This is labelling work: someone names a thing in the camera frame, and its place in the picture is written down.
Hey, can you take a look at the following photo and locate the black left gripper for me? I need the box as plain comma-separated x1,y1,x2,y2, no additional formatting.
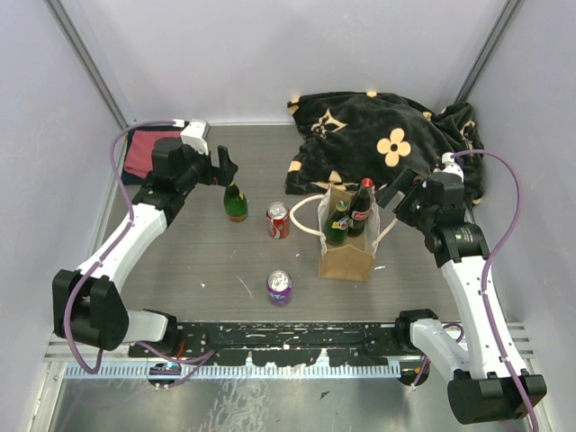
177,140,239,193

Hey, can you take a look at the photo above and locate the glass cola bottle red cap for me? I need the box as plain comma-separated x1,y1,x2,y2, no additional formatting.
347,177,374,238

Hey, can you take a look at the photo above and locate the green bottle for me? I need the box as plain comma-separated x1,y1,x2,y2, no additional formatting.
223,181,248,222
323,200,349,246

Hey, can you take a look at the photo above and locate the burlap canvas cat-print bag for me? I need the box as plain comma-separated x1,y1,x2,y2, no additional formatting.
290,185,398,282

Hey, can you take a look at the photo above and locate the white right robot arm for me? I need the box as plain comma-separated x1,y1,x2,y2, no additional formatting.
377,166,547,425

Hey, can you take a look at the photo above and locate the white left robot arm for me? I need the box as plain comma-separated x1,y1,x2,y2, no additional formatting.
52,138,238,356

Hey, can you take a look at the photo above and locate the red cola can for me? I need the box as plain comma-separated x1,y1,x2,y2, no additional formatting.
266,202,290,239

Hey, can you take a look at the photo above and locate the black floral fleece blanket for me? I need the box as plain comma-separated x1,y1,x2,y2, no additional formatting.
284,92,484,204

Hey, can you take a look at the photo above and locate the pink folded cloth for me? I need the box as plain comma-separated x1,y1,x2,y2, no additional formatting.
124,130,180,179

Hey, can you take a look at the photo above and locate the dark teal folded cloth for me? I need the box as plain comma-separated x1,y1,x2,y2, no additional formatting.
121,128,152,185

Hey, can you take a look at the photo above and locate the purple soda can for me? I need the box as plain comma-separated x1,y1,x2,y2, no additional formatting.
266,270,293,306

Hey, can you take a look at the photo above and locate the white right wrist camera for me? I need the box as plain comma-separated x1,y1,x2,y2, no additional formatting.
441,152,464,181

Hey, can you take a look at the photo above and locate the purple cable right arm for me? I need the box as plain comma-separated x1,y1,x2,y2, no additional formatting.
449,149,541,432

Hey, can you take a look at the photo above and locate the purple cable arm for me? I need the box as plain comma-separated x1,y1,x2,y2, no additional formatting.
449,149,541,432
65,119,215,388

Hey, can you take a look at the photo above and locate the black mounting base rail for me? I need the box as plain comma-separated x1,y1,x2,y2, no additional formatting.
128,319,450,368

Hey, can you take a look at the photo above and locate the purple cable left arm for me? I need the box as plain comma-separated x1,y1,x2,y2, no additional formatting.
65,119,215,388

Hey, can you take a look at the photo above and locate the aluminium frame rail front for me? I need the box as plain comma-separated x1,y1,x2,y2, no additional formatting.
43,323,535,364

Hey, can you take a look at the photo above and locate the white slotted cable duct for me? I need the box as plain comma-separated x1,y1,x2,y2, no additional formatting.
63,361,401,380

